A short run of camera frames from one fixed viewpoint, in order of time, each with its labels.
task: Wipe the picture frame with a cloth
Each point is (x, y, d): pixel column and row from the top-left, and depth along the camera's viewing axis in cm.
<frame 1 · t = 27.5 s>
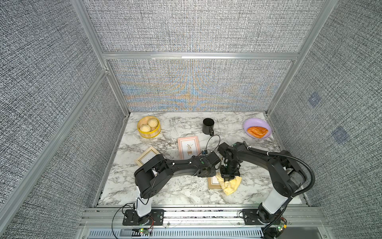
left hand: (214, 173, 88), fingers closed
right hand: (224, 177, 85), fingers closed
yellow microfibre cloth: (230, 186, 81), point 5 cm above the table
black mug: (208, 126, 104), point 7 cm above the table
purple bowl: (254, 121, 115), on the table
orange food in bowl: (257, 132, 105), point 4 cm above the table
yellow bamboo steamer basket: (154, 133, 105), point 4 cm above the table
left steamed bun: (145, 128, 105), point 6 cm above the table
right steamed bun: (152, 122, 108), point 6 cm above the table

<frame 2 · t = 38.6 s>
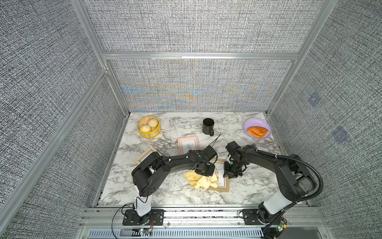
left hand: (213, 174, 86), fingers closed
right hand: (225, 174, 88), fingers closed
yellow microfibre cloth: (200, 181, 81), point 6 cm above the table
the other named things where they were.

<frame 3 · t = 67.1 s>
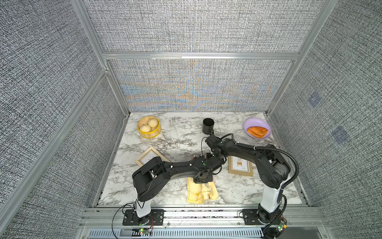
left hand: (210, 181, 84), fingers closed
right hand: (209, 162, 92), fingers closed
yellow microfibre cloth: (197, 193, 79), point 4 cm above the table
the other named things where they were.

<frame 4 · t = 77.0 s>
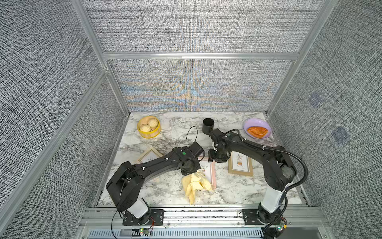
left hand: (200, 169, 82), fingers closed
right hand: (211, 157, 89), fingers open
yellow microfibre cloth: (191, 183, 74), point 13 cm above the table
the other named things where they were.

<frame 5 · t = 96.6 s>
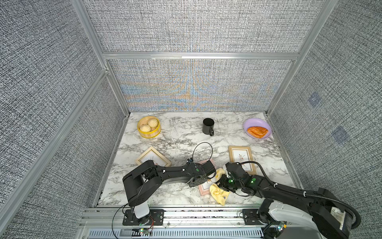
left hand: (204, 181, 85), fingers closed
right hand: (213, 181, 81), fingers closed
yellow microfibre cloth: (220, 194, 78), point 4 cm above the table
the other named things where they were.

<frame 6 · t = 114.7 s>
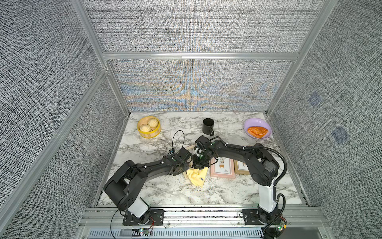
left hand: (187, 168, 90), fingers closed
right hand: (190, 165, 88), fingers closed
yellow microfibre cloth: (197, 176, 86), point 3 cm above the table
the other named things where they were.

